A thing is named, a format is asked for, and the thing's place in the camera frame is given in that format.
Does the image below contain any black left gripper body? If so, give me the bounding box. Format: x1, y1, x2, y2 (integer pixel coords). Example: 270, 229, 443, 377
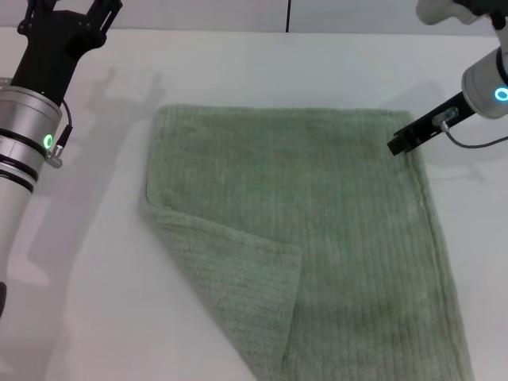
10, 10, 108, 107

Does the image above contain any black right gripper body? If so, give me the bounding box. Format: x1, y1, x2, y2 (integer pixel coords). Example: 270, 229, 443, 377
408, 90, 476, 144

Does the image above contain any green ribbed towel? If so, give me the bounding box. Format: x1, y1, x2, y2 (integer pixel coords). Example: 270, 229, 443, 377
140, 103, 475, 381

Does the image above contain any grey cable with clear plug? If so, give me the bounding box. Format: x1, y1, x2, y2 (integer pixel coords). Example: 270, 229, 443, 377
434, 106, 508, 150

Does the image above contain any black cable with silver plug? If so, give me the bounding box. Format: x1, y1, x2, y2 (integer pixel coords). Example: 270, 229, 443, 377
43, 98, 75, 170

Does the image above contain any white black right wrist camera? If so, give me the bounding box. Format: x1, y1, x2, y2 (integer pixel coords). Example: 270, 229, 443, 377
414, 0, 497, 25

